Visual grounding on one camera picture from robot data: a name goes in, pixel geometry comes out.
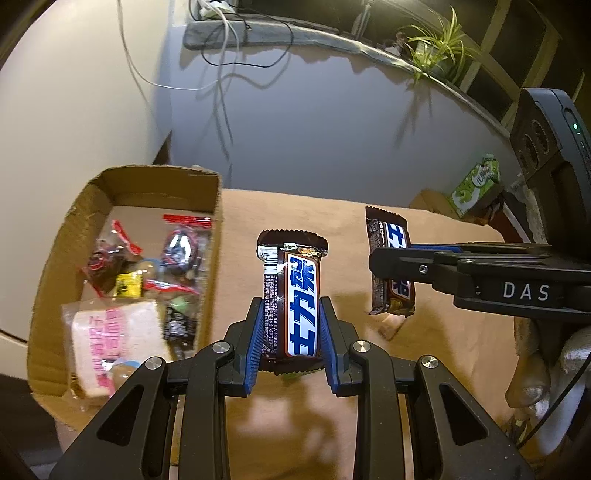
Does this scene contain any brown chocolate bar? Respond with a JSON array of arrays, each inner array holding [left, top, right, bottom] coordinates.
[[365, 205, 416, 318], [255, 229, 329, 374]]

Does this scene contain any black and white patterned candy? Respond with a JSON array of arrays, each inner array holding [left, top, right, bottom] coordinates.
[[161, 307, 200, 354]]

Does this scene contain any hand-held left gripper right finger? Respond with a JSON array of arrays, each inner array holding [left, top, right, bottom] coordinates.
[[318, 296, 536, 480]]

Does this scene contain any beige lattice frame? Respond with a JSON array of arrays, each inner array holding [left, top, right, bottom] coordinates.
[[351, 0, 591, 130]]

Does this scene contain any light green candy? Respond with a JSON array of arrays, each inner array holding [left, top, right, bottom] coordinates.
[[166, 295, 192, 317]]

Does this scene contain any yellow candy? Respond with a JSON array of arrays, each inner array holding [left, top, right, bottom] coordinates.
[[113, 272, 145, 298]]

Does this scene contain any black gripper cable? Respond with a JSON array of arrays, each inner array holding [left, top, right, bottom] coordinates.
[[517, 351, 591, 448]]

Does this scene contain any wrapped bread with pink print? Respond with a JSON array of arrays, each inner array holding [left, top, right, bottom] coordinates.
[[62, 298, 160, 400]]

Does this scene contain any white lace cloth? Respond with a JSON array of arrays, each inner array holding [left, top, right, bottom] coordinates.
[[501, 182, 548, 243]]

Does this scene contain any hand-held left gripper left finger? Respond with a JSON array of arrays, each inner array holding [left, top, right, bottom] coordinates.
[[48, 296, 269, 480]]

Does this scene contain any green potted plant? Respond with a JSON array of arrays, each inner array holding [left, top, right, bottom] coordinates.
[[394, 7, 483, 86]]

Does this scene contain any green tissue box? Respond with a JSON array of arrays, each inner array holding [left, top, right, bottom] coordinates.
[[450, 154, 502, 217]]

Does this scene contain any grey stone shelf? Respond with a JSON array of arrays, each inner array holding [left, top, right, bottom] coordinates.
[[182, 21, 513, 134]]

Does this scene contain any person's right hand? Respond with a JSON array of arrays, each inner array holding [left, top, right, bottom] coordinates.
[[505, 316, 591, 455]]

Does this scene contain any clear packet of dark fruit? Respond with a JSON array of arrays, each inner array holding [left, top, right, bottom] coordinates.
[[81, 218, 144, 296]]

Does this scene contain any white power strip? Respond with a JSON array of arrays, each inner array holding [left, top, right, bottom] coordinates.
[[198, 0, 237, 17]]

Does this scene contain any white cable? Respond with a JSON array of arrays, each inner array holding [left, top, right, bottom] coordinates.
[[116, 0, 232, 153]]

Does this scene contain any dark brown box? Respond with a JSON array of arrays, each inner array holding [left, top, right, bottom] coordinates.
[[480, 189, 509, 227]]

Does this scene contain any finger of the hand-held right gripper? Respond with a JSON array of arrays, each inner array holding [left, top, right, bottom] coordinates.
[[409, 242, 555, 260], [368, 247, 462, 289]]

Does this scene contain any yellow patterned cloth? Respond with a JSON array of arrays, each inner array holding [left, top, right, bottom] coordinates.
[[505, 406, 548, 446]]

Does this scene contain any clear packet with red strip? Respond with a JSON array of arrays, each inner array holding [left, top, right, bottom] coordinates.
[[157, 212, 215, 278]]

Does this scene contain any brown cardboard box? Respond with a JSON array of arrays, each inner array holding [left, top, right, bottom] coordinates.
[[27, 164, 225, 428]]

